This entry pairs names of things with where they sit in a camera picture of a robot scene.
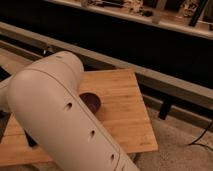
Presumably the dark purple bowl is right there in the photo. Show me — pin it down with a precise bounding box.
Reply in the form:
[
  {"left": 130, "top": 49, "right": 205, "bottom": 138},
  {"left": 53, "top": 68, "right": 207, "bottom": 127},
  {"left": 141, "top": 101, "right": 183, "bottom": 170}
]
[{"left": 80, "top": 92, "right": 101, "bottom": 114}]

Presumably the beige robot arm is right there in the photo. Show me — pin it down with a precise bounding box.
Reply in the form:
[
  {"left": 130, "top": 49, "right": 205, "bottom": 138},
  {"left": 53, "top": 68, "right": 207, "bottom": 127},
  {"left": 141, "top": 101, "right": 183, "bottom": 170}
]
[{"left": 0, "top": 51, "right": 139, "bottom": 171}]

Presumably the long grey metal rail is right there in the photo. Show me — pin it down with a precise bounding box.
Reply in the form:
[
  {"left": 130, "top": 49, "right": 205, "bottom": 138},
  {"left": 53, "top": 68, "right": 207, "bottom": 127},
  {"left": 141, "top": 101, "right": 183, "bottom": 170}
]
[{"left": 0, "top": 22, "right": 213, "bottom": 110}]

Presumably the black table leg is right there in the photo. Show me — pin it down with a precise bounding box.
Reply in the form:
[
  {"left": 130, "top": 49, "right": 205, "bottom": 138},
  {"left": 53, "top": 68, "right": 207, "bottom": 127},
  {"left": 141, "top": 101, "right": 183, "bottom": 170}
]
[{"left": 158, "top": 96, "right": 173, "bottom": 120}]

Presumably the black floor cable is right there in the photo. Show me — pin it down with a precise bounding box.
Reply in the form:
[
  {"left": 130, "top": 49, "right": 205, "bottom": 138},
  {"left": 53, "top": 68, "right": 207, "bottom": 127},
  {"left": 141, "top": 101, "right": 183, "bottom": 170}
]
[{"left": 187, "top": 120, "right": 213, "bottom": 152}]

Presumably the cluttered background shelf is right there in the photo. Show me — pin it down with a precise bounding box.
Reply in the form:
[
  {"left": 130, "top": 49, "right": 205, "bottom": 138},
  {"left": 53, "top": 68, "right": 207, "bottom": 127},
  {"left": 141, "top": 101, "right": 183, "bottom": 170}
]
[{"left": 46, "top": 0, "right": 213, "bottom": 40}]

